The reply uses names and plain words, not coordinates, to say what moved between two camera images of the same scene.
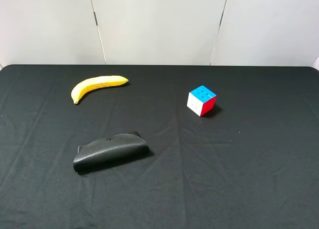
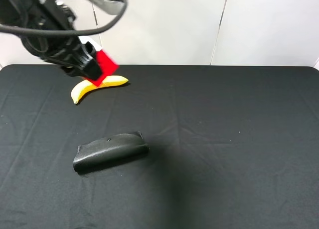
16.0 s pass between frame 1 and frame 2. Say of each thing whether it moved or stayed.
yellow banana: stayed
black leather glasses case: stayed
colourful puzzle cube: moved
